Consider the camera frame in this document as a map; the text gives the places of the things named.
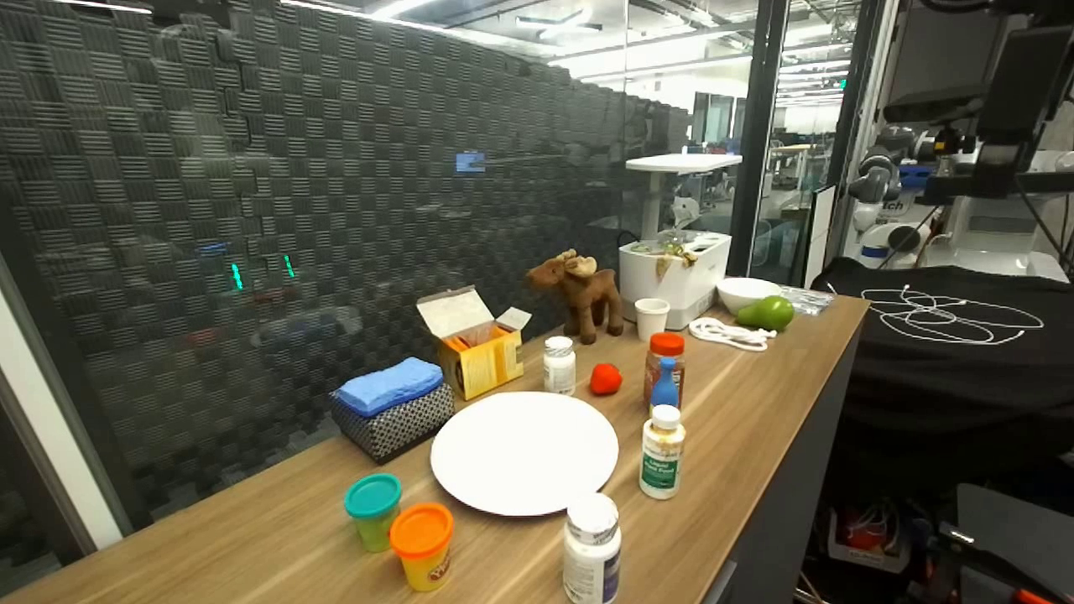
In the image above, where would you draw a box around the small white pill bottle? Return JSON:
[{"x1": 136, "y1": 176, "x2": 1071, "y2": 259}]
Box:
[{"x1": 543, "y1": 336, "x2": 578, "y2": 395}]

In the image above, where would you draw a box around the red-capped spice bottle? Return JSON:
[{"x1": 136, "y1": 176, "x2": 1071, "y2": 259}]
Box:
[{"x1": 644, "y1": 332, "x2": 686, "y2": 406}]

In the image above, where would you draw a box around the green-label supplement bottle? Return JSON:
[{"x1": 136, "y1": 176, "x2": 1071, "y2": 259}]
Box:
[{"x1": 638, "y1": 406, "x2": 686, "y2": 502}]

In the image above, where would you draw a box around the large white pill bottle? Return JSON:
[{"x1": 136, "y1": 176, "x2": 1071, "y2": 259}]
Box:
[{"x1": 563, "y1": 494, "x2": 621, "y2": 604}]

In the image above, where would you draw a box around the orange-lid dough tub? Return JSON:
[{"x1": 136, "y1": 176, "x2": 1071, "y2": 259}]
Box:
[{"x1": 391, "y1": 503, "x2": 457, "y2": 591}]

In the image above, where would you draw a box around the teal-lid dough tub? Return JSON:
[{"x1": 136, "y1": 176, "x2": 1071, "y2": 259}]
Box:
[{"x1": 344, "y1": 475, "x2": 403, "y2": 555}]

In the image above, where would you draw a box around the red round plushy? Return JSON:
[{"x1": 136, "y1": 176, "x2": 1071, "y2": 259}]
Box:
[{"x1": 587, "y1": 363, "x2": 625, "y2": 395}]

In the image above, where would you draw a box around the white round plate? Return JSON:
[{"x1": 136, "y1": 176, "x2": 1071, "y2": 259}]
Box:
[{"x1": 430, "y1": 394, "x2": 618, "y2": 518}]

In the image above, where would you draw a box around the brown moose plush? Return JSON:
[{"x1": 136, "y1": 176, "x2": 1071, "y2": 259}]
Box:
[{"x1": 526, "y1": 248, "x2": 625, "y2": 346}]

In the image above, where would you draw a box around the open yellow cardboard box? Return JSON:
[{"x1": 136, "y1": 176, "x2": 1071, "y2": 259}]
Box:
[{"x1": 418, "y1": 285, "x2": 531, "y2": 401}]

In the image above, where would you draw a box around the white paper cup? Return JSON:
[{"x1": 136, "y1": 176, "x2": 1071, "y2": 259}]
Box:
[{"x1": 636, "y1": 300, "x2": 670, "y2": 338}]

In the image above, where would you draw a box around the white bowl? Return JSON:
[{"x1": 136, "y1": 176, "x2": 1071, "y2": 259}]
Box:
[{"x1": 720, "y1": 276, "x2": 781, "y2": 313}]

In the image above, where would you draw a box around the green fruit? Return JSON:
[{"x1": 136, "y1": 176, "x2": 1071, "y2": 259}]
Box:
[{"x1": 736, "y1": 296, "x2": 796, "y2": 332}]

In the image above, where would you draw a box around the black cloth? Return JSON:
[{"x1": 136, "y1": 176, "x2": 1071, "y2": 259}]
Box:
[{"x1": 817, "y1": 259, "x2": 1074, "y2": 475}]

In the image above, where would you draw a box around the white coiled cable on table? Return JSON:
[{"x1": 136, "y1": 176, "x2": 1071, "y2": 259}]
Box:
[{"x1": 686, "y1": 315, "x2": 780, "y2": 356}]

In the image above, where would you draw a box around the white cable on black cloth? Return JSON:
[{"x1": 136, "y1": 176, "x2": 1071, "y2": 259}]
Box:
[{"x1": 858, "y1": 282, "x2": 1047, "y2": 349}]

